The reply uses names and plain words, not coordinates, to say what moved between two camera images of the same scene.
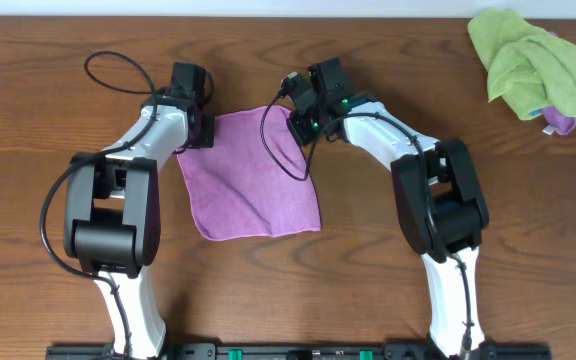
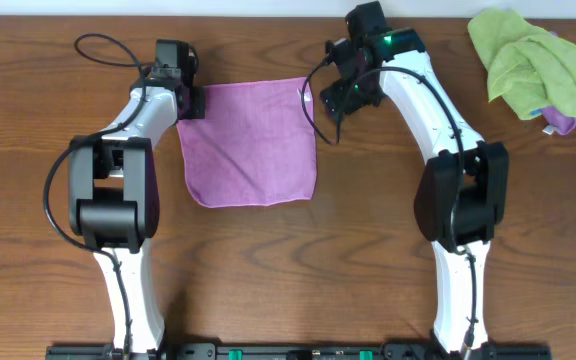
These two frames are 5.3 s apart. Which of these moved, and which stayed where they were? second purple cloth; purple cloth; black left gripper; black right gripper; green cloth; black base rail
Moved: purple cloth; black right gripper; black left gripper
Stayed: green cloth; black base rail; second purple cloth
